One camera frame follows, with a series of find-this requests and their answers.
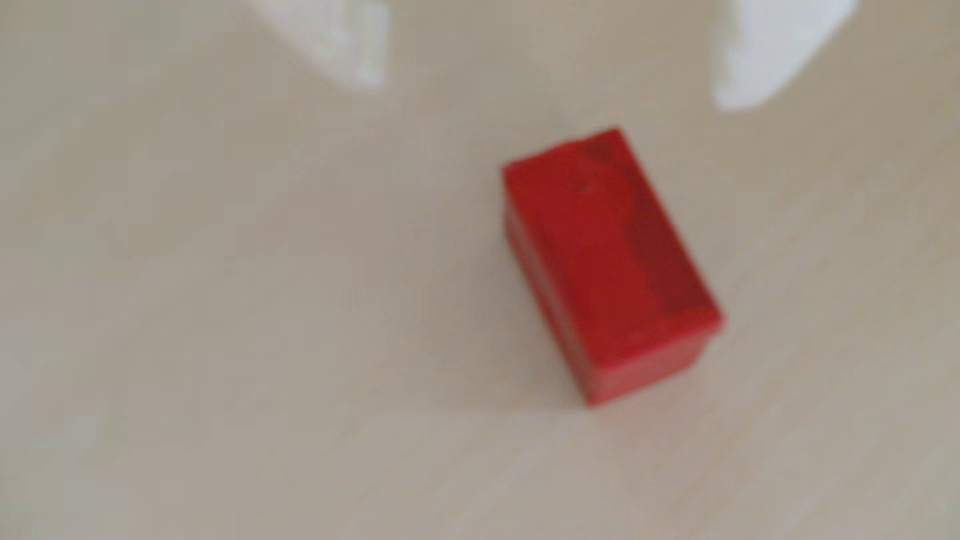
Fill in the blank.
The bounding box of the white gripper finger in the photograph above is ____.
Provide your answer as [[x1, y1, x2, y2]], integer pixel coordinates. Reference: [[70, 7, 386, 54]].
[[711, 0, 858, 114], [246, 0, 390, 92]]

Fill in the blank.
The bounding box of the red rectangular block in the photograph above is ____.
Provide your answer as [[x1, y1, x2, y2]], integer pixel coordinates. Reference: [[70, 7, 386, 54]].
[[500, 126, 726, 408]]

